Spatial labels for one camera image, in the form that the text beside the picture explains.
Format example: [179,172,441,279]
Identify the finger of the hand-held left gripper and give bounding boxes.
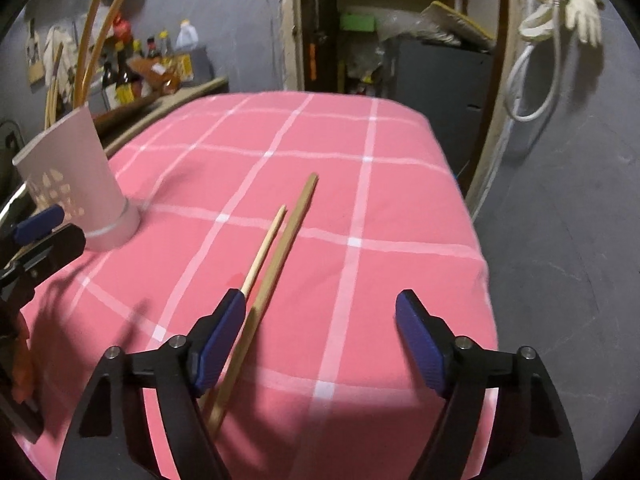
[0,224,87,306]
[12,204,67,246]

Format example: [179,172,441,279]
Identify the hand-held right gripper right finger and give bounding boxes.
[395,289,583,480]

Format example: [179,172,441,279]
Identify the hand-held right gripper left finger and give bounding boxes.
[55,288,247,480]

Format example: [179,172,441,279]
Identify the pink cup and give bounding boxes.
[12,102,142,253]

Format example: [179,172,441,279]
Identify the thin pale wooden chopstick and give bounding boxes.
[199,204,287,413]

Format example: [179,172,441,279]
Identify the dark sauce bottle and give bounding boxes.
[102,57,119,109]
[117,50,137,106]

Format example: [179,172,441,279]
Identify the hanging white cloth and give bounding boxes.
[42,25,76,96]

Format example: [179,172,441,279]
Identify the pink checked cloth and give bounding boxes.
[10,91,501,480]

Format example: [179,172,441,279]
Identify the brown bag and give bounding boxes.
[127,55,182,94]

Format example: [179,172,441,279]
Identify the yellow box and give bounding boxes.
[170,52,195,84]

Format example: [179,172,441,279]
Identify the red packet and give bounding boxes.
[112,14,134,42]

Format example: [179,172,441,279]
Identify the grey metal cabinet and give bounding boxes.
[395,37,497,196]

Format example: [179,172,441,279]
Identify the white plastic jug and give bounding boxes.
[175,20,200,54]

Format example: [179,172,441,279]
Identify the green box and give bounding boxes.
[341,12,376,31]

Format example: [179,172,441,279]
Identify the wooden door frame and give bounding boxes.
[465,0,527,217]

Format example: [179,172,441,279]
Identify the white cable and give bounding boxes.
[502,0,567,122]

